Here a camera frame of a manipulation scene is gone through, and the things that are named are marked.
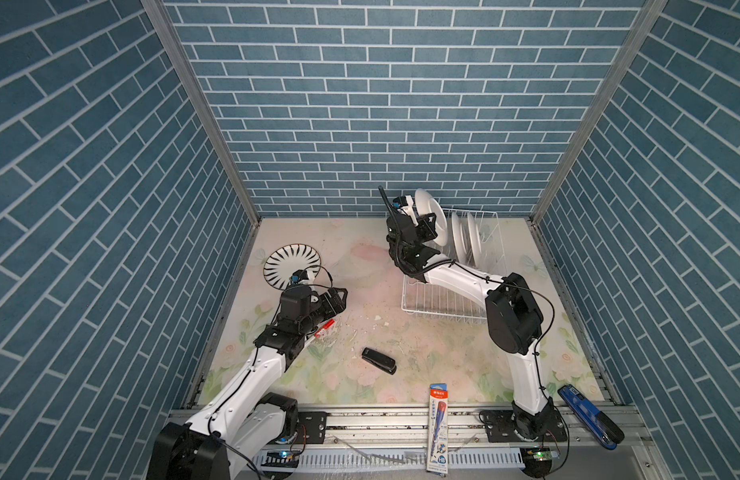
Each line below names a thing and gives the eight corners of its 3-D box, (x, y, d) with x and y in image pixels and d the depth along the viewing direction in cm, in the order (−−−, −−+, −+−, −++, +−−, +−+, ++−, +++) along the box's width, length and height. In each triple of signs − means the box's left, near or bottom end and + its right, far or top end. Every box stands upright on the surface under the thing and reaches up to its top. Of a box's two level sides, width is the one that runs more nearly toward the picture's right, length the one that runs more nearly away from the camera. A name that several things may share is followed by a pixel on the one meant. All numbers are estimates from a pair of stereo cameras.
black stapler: (362, 358, 87) (361, 352, 84) (367, 349, 89) (366, 344, 86) (393, 377, 84) (394, 372, 81) (398, 368, 86) (399, 363, 82)
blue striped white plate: (260, 288, 102) (258, 285, 101) (273, 247, 114) (271, 244, 113) (316, 288, 103) (315, 285, 101) (323, 248, 114) (322, 244, 113)
